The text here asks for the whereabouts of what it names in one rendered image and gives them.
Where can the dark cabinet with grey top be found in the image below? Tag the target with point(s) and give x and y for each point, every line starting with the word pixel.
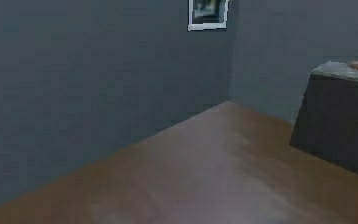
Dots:
pixel 337 123

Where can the white framed wall picture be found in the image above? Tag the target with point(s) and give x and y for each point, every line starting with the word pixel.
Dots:
pixel 207 13

